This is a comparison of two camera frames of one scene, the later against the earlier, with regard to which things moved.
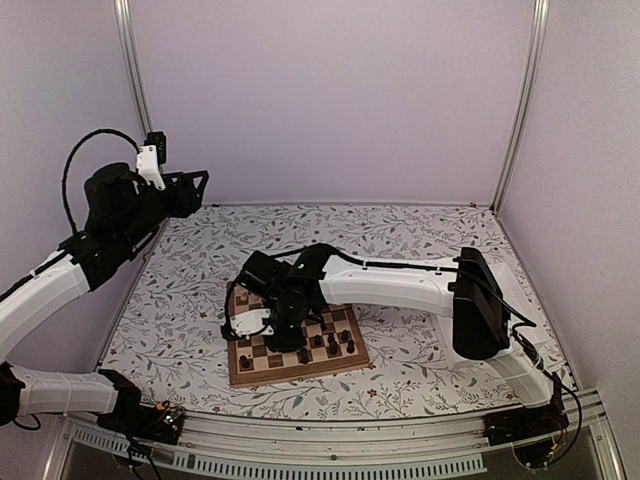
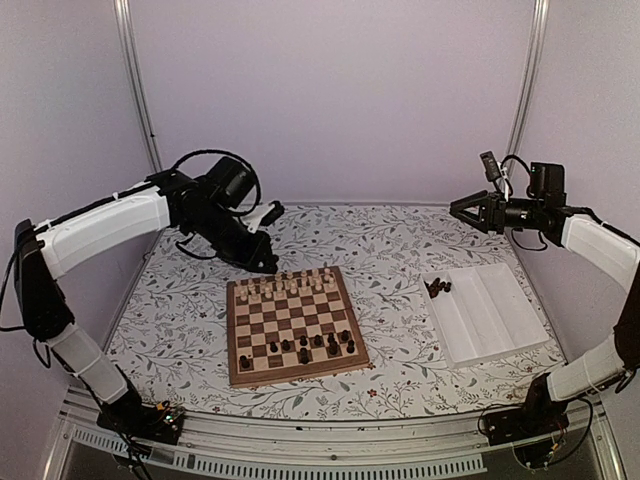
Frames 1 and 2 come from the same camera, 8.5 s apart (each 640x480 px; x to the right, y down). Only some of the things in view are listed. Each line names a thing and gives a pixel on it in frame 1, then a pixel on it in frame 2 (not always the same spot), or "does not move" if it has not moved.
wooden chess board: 334,343 does not move
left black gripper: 185,200 → 261,248
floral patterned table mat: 171,330 does not move
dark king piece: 304,357 does not move
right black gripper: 288,345 → 496,211
